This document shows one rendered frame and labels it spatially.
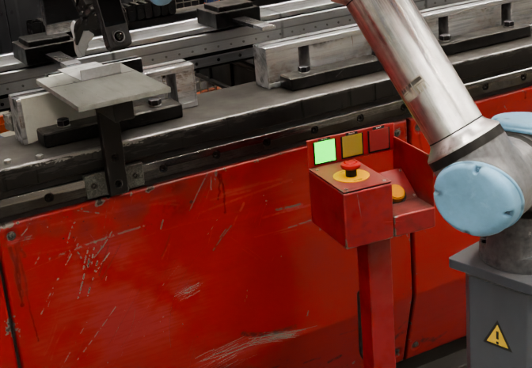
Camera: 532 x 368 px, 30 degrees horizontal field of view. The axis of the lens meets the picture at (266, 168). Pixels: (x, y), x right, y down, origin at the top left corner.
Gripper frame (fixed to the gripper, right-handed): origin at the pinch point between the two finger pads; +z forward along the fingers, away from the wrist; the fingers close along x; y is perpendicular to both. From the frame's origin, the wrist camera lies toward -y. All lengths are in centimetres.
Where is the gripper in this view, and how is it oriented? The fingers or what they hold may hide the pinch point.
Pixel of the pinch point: (96, 53)
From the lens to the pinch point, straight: 198.0
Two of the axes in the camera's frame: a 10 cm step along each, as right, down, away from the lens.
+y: -4.2, -8.0, 4.2
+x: -8.7, 2.3, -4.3
